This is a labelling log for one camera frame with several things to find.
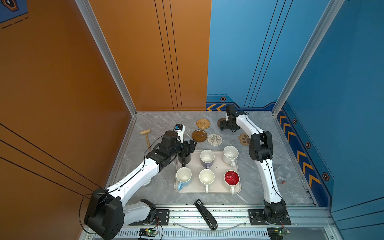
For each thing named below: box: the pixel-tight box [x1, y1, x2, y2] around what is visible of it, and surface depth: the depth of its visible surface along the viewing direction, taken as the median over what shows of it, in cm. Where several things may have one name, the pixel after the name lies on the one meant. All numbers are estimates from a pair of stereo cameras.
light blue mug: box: [176, 167, 192, 191], surface depth 81 cm
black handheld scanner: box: [194, 199, 218, 231], surface depth 74 cm
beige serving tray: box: [174, 150, 242, 195], surface depth 86 cm
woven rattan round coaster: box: [196, 118, 211, 130], surface depth 114 cm
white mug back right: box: [222, 145, 239, 168], surface depth 89 cm
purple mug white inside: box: [200, 149, 215, 169], surface depth 89 cm
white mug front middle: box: [199, 168, 215, 193], surface depth 81 cm
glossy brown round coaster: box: [192, 129, 208, 143], surface depth 107 cm
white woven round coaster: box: [207, 133, 223, 146], surface depth 105 cm
